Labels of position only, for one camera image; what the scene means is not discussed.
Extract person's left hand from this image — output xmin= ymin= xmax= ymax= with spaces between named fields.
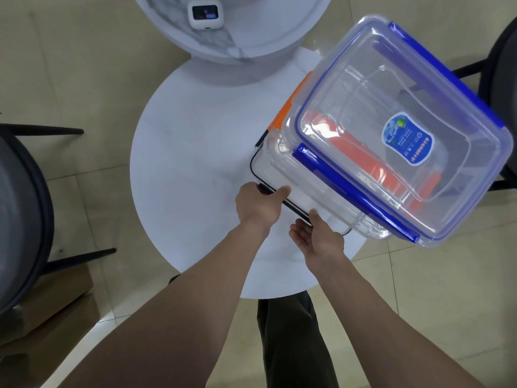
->
xmin=235 ymin=182 xmax=292 ymax=235

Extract person's right hand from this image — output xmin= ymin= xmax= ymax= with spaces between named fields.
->
xmin=288 ymin=209 xmax=347 ymax=272

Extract clear container with orange clips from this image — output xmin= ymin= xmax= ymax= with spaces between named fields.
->
xmin=250 ymin=71 xmax=442 ymax=240

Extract person's right forearm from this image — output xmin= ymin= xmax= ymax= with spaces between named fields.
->
xmin=311 ymin=254 xmax=487 ymax=388

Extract person's left forearm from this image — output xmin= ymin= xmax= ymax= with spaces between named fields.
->
xmin=58 ymin=220 xmax=272 ymax=388

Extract clear container with blue clips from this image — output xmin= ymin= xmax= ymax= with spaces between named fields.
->
xmin=282 ymin=13 xmax=515 ymax=248

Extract person's dark trousers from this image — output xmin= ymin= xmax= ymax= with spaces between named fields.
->
xmin=257 ymin=291 xmax=340 ymax=388

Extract white marble round table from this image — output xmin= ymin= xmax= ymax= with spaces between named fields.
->
xmin=132 ymin=0 xmax=334 ymax=65

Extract white device with screen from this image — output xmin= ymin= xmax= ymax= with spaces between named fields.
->
xmin=187 ymin=0 xmax=224 ymax=30

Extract black chair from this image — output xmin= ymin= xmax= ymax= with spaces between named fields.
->
xmin=450 ymin=15 xmax=517 ymax=192
xmin=0 ymin=123 xmax=118 ymax=320

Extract brown cardboard box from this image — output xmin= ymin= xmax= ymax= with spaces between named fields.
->
xmin=0 ymin=264 xmax=102 ymax=388

